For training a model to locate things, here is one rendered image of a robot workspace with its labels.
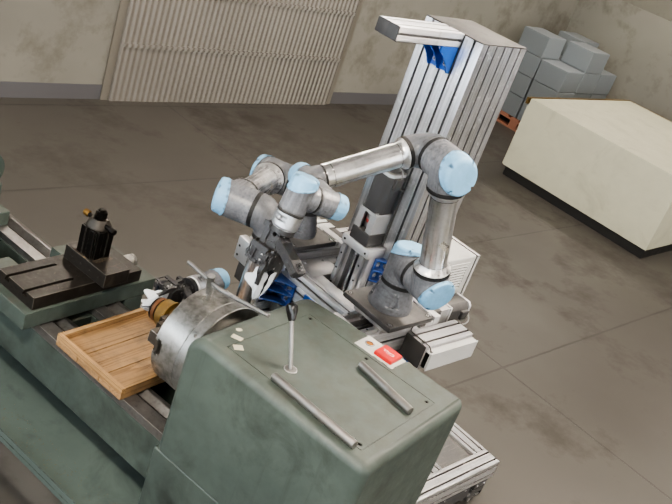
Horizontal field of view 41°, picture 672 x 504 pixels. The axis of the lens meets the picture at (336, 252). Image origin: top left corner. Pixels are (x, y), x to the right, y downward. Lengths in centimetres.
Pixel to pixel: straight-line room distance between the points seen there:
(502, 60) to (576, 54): 746
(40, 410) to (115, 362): 42
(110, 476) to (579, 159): 613
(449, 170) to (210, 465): 102
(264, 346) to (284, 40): 589
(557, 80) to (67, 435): 789
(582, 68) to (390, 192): 750
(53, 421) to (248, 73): 531
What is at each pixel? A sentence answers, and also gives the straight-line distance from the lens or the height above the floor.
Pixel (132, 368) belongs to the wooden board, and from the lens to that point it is 276.
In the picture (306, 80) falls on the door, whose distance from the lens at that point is 843.
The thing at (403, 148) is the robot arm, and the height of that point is 173.
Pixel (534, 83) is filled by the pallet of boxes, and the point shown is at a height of 57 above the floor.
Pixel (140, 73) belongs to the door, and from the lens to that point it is 728.
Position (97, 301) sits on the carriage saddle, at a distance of 301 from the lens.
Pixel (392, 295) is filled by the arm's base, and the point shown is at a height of 123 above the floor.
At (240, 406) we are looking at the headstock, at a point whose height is 117.
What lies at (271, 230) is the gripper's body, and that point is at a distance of 237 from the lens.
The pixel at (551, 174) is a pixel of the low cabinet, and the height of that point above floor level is 24.
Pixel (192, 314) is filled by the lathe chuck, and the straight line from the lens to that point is 247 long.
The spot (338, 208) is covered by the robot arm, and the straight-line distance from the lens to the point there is 238.
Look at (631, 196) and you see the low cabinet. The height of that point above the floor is 44.
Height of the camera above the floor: 252
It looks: 25 degrees down
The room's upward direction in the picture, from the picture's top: 20 degrees clockwise
